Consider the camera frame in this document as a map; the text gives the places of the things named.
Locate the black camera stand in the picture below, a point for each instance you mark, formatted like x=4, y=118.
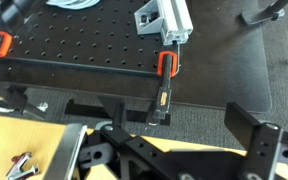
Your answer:
x=260, y=15

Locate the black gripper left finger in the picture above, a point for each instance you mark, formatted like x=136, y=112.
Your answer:
x=120, y=115

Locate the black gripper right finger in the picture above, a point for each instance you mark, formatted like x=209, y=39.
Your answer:
x=262, y=146

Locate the short aluminium extrusion bar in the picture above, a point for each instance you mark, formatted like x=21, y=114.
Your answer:
x=170, y=20

